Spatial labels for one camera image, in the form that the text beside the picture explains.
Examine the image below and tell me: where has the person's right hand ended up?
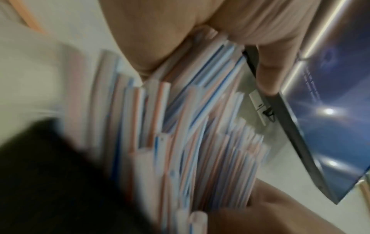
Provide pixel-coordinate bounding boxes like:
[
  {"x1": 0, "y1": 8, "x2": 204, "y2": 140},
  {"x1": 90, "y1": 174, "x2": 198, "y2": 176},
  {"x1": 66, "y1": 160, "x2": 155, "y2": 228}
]
[{"x1": 207, "y1": 178, "x2": 349, "y2": 234}]

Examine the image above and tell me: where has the person's left hand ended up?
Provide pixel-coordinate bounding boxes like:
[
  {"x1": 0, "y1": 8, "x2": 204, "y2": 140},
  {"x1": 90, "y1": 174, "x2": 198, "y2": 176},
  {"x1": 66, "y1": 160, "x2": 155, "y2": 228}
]
[{"x1": 98, "y1": 0, "x2": 322, "y2": 96}]

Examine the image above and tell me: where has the bundle of striped drinking straws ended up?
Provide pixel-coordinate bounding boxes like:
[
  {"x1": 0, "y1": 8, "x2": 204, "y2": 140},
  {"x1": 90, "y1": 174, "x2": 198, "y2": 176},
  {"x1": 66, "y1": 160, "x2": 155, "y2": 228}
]
[{"x1": 87, "y1": 25, "x2": 273, "y2": 234}]

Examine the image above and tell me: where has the white label sticker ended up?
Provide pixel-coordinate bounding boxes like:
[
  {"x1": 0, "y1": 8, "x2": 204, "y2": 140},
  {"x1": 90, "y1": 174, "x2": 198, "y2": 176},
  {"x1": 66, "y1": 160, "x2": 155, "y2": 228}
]
[{"x1": 249, "y1": 89, "x2": 276, "y2": 126}]

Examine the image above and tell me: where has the blue screen monitor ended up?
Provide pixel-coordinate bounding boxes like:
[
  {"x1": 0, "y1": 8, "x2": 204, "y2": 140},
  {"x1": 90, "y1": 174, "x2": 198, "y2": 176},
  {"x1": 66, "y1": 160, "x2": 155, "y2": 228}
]
[{"x1": 242, "y1": 0, "x2": 370, "y2": 205}]

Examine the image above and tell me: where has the orange strip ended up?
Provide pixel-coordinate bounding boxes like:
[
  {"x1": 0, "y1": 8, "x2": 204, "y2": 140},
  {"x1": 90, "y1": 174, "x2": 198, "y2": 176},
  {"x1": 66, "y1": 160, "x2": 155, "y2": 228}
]
[{"x1": 16, "y1": 0, "x2": 47, "y2": 34}]

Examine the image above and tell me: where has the black clothing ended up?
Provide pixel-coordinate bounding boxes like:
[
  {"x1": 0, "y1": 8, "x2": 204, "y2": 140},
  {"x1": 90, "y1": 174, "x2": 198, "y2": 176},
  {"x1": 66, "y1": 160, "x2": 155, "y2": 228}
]
[{"x1": 0, "y1": 118, "x2": 165, "y2": 234}]

